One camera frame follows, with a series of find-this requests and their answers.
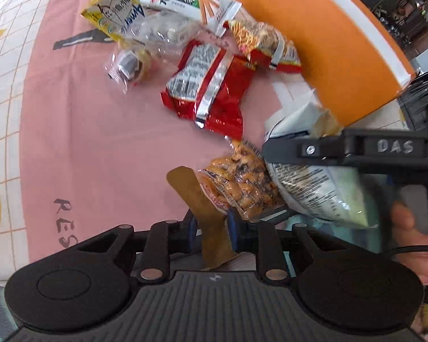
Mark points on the clear pretzel stick packet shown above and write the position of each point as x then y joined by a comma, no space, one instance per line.
217,10

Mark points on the clear peanut snack packet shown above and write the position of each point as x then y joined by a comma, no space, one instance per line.
242,181

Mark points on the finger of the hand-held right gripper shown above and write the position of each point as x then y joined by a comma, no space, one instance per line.
299,149
271,216

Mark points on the clear pastry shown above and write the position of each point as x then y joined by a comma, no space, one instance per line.
132,64

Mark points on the red yellow noodle snack packet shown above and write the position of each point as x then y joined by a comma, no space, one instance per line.
264,39

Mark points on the white chip bag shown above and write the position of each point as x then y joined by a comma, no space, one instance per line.
324,192

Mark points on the black chair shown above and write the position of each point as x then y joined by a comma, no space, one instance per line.
422,99

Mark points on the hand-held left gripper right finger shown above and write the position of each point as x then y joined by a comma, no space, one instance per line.
235,234

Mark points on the pink placemat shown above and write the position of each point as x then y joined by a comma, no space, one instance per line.
92,131

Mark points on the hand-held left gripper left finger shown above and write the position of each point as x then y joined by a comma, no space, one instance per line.
191,228

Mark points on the orange storage box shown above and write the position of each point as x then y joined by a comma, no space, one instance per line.
306,25

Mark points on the red foil snack packet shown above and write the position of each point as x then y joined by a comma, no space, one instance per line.
214,92

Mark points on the clear plastic packet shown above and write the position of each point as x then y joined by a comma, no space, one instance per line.
164,32

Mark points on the person's right hand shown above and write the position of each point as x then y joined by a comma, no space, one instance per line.
405,222

